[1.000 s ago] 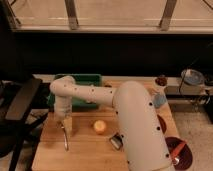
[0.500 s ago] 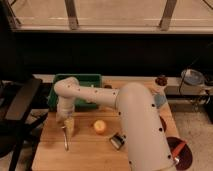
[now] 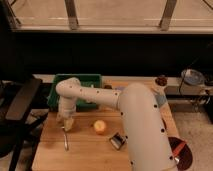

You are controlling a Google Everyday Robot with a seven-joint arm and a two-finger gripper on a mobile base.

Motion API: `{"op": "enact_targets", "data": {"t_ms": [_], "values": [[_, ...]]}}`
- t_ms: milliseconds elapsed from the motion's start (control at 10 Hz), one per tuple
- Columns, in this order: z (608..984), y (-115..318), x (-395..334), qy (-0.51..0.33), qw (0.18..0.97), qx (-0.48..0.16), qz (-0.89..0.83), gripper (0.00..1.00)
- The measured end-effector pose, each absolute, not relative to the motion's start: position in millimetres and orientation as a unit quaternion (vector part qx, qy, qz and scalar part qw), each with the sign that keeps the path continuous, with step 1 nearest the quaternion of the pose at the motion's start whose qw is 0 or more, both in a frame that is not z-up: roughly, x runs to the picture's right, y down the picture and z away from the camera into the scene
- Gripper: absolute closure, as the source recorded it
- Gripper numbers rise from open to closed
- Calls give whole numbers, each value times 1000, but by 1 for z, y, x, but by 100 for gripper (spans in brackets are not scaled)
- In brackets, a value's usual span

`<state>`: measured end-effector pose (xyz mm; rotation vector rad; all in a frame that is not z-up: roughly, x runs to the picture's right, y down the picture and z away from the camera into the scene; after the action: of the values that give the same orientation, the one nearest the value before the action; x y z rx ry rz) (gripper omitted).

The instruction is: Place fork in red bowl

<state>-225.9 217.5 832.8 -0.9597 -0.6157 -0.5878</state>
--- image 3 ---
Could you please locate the light blue cup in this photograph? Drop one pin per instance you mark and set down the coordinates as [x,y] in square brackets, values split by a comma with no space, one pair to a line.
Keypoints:
[161,99]

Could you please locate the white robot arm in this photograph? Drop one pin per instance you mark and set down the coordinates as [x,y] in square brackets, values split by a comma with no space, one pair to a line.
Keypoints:
[147,139]

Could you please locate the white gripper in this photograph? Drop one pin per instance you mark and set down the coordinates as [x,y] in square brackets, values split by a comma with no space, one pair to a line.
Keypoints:
[66,108]

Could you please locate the blue grey bowl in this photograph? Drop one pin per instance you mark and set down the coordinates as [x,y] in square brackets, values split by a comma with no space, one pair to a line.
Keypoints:
[192,77]

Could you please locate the green plastic tray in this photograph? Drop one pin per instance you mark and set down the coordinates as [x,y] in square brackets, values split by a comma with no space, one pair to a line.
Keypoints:
[87,80]

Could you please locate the red spoon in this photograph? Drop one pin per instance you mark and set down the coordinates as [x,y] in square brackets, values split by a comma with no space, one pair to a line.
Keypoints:
[178,148]

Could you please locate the silver metal fork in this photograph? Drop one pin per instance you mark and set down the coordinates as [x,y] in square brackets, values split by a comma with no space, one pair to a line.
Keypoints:
[66,145]

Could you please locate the black handled peeler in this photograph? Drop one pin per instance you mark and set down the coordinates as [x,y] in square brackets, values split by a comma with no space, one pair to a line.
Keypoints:
[117,141]

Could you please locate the orange round fruit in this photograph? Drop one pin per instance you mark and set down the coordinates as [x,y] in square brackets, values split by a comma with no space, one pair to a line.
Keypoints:
[99,127]

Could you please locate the black office chair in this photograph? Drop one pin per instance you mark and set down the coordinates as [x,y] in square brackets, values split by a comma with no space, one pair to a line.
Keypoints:
[14,130]

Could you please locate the dark brown block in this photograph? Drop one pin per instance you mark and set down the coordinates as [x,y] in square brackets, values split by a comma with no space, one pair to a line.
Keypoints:
[107,87]

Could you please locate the purple bowl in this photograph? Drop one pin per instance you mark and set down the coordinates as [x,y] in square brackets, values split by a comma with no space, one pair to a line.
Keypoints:
[185,158]

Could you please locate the blue sponge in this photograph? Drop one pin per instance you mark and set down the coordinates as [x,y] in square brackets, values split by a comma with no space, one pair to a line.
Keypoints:
[120,88]

